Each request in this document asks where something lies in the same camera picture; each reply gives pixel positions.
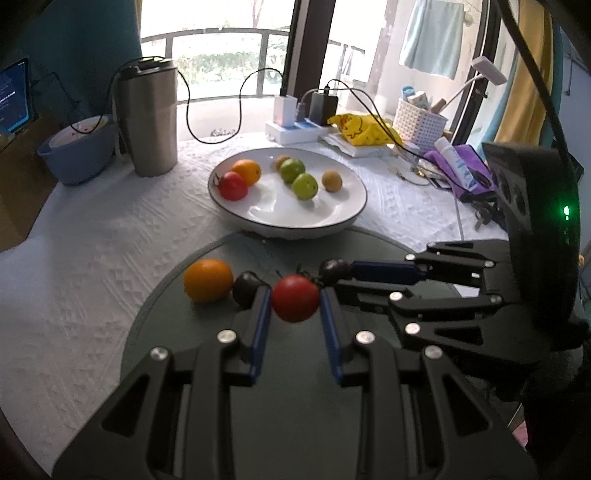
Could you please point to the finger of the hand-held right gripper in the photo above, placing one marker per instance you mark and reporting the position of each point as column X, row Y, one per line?
column 369, row 297
column 383, row 271

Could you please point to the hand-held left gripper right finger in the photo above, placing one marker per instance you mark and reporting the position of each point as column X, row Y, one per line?
column 332, row 337

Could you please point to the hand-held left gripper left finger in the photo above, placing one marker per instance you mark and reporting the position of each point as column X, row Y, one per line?
column 259, row 332

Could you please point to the dark purple cherry tomato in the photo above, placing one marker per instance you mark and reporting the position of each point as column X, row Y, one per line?
column 247, row 288
column 334, row 271

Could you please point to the red cherry tomato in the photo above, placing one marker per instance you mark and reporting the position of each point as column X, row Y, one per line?
column 295, row 299
column 232, row 187

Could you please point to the orange cherry tomato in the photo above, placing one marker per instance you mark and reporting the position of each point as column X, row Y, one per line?
column 247, row 171
column 207, row 282

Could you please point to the round grey glass board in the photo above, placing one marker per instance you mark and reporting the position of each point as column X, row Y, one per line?
column 295, row 415

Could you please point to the white plate with dark rim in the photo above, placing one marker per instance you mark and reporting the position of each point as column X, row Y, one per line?
column 286, row 210

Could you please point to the green cherry tomato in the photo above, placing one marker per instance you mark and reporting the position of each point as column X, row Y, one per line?
column 293, row 170
column 305, row 186

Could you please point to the black keys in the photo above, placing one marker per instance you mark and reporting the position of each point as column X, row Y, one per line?
column 489, row 216

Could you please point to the white tube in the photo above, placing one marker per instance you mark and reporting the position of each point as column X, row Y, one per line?
column 457, row 164

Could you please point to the purple pouch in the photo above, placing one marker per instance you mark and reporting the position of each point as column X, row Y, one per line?
column 443, row 161

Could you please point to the white flat packet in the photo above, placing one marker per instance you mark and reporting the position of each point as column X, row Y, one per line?
column 360, row 150

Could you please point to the yellow curtain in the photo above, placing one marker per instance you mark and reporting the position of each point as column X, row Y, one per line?
column 521, row 106

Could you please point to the yellow plastic bag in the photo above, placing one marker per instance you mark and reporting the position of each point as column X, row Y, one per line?
column 360, row 129

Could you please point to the white woven basket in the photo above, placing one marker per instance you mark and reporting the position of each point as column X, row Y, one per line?
column 418, row 122

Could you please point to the white power strip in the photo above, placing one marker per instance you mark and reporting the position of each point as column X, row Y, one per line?
column 295, row 134

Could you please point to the white desk lamp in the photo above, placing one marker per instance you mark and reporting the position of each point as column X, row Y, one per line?
column 489, row 69

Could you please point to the black charger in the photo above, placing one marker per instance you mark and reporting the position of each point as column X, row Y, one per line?
column 323, row 108

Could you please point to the bottles in basket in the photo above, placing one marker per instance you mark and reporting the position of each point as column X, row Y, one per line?
column 418, row 99

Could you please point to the white charger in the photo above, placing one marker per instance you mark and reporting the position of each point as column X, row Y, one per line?
column 285, row 110

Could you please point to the light blue towel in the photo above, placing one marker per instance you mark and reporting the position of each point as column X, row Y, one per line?
column 431, row 37

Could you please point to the stainless steel tumbler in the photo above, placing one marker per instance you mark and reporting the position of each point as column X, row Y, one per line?
column 147, row 124

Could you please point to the blue plastic bowl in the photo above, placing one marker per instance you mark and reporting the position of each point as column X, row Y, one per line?
column 78, row 161

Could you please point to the white and pink bowl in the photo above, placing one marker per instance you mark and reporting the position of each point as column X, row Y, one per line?
column 78, row 131

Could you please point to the cardboard box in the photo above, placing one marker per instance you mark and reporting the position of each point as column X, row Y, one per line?
column 18, row 194

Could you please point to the balcony railing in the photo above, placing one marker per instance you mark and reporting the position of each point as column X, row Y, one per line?
column 217, row 34

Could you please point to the tablet with lit screen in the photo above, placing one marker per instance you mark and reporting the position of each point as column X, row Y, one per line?
column 16, row 101

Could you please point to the teal curtain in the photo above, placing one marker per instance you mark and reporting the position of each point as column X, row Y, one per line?
column 83, row 46

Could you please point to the dark door frame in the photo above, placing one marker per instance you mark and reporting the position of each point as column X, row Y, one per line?
column 307, row 46

